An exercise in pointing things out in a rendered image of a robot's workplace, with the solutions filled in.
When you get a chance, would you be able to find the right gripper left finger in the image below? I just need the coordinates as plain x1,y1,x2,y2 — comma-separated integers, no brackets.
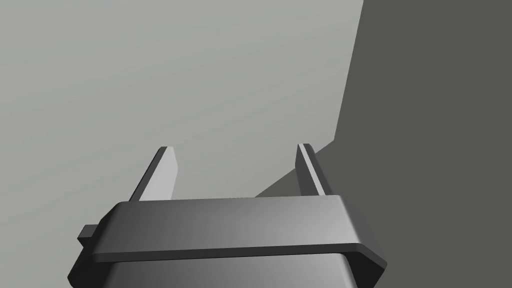
128,145,179,203

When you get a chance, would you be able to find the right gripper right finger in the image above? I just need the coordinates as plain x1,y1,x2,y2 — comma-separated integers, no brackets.
295,143,335,198

